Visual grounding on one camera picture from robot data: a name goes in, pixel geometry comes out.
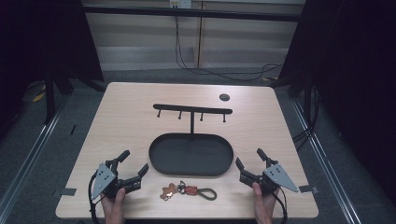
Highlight metal floor rail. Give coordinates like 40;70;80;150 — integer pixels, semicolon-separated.
0;102;69;217
290;98;362;224

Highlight black key rack with tray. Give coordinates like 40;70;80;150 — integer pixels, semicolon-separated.
148;103;234;177

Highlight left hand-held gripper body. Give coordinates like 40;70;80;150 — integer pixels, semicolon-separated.
91;159;144;201

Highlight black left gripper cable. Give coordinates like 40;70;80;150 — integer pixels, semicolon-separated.
87;172;103;224

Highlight grey tape strip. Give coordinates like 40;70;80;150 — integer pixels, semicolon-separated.
60;187;78;197
298;184;319;194

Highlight person's left hand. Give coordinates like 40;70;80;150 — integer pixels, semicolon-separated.
100;187;127;224

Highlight keychain with brown bear charm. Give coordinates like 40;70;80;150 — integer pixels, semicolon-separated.
159;180;219;202

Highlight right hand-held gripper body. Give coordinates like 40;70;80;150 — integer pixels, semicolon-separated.
238;158;300;196

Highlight black horizontal bar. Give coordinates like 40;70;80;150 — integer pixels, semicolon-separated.
81;5;303;23

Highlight bundle of black floor cables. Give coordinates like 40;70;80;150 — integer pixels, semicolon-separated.
291;86;322;151

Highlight black cable on floor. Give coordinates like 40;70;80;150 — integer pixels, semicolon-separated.
174;14;285;83

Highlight person's right hand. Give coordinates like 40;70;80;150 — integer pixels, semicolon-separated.
251;182;278;224

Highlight black stand leg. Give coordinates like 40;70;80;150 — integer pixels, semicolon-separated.
43;66;76;125

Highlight yellow floor marker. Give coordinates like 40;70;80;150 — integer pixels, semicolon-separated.
32;91;47;104

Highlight black curtain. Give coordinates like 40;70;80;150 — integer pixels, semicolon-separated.
276;0;396;200
0;0;106;132

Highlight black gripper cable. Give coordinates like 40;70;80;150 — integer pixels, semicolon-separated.
273;186;290;224
87;172;103;224

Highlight white wall socket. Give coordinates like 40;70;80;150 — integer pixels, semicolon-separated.
168;0;192;9

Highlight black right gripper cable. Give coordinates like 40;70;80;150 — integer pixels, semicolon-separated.
273;186;290;224

